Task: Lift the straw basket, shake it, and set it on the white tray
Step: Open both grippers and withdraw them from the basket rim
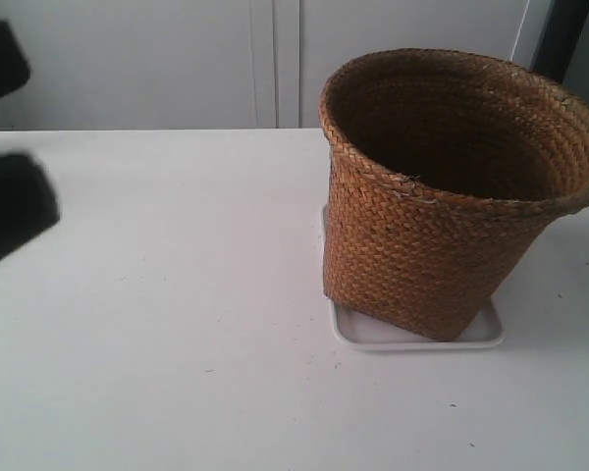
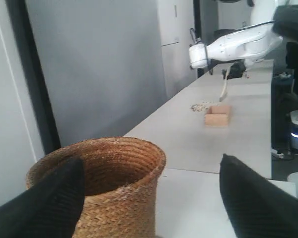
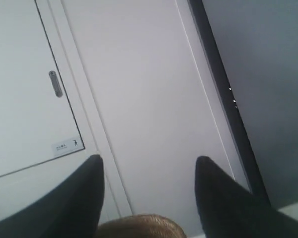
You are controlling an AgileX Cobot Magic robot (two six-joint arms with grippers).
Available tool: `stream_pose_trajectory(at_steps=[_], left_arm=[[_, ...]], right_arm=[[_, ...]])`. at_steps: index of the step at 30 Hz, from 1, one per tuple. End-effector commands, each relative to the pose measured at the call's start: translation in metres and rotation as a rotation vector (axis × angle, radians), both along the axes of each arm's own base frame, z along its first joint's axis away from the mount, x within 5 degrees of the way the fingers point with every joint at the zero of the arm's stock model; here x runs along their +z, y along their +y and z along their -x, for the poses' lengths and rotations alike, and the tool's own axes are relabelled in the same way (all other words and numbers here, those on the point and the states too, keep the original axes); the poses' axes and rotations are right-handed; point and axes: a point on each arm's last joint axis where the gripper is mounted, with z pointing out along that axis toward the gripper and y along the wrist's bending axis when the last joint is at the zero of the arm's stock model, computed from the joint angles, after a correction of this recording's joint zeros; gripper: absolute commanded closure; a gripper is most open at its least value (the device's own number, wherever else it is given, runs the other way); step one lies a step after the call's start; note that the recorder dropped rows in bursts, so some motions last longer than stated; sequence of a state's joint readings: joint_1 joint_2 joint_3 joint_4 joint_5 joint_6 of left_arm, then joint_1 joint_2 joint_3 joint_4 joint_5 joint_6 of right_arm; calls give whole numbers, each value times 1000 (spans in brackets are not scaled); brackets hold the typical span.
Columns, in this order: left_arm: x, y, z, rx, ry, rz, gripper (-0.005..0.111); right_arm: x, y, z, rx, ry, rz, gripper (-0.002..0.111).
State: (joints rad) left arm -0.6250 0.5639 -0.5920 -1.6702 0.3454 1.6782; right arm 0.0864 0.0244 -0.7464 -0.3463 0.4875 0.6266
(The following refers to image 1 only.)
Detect brown woven wicker basket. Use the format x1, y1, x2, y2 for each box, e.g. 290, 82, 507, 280
319, 48, 589, 341

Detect white cabinet doors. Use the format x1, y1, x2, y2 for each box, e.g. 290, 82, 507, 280
0, 0, 550, 131

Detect white rectangular plastic tray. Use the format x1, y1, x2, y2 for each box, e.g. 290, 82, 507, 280
321, 203, 505, 353

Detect dark vertical post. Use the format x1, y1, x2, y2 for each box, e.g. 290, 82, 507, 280
530, 0, 589, 83

